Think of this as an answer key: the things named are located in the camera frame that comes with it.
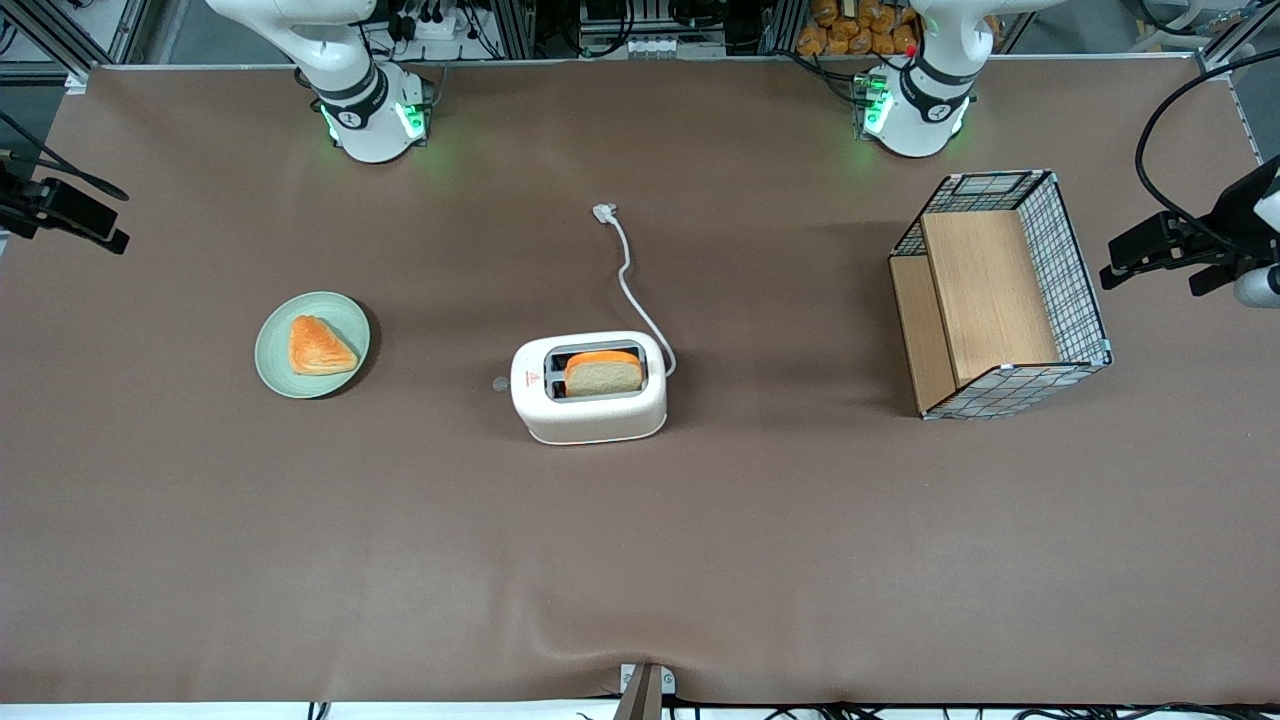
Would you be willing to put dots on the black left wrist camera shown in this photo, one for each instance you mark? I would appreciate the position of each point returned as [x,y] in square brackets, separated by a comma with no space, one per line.
[1212,280]

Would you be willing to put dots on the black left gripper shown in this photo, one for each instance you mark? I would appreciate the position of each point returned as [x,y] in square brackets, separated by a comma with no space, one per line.
[1222,223]

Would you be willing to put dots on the triangular golden pastry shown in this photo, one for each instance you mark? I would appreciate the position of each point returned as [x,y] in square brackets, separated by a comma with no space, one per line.
[318,348]

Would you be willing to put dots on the bag of orange buns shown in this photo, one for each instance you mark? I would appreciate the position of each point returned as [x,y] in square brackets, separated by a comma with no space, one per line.
[850,30]

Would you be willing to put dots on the brown table mat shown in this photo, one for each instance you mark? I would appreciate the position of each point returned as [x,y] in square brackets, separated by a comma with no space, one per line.
[700,560]

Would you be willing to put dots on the bread slice with orange crust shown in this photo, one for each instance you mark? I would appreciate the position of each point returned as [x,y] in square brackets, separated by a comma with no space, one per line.
[603,377]

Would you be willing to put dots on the pale green round plate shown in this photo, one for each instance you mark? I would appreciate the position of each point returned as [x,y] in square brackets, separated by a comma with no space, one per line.
[275,365]

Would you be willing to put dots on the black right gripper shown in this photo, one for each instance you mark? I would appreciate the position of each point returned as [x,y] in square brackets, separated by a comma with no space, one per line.
[17,203]

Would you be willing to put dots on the white power strip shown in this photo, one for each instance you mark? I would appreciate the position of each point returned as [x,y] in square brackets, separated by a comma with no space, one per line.
[430,25]

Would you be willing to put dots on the aluminium frame post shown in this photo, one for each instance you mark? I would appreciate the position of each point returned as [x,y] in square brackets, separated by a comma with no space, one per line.
[1235,35]
[60,35]

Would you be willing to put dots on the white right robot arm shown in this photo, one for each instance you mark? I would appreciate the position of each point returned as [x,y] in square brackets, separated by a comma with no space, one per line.
[365,125]

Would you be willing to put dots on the white two-slot toaster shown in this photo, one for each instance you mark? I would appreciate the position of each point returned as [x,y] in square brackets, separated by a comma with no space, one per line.
[590,418]

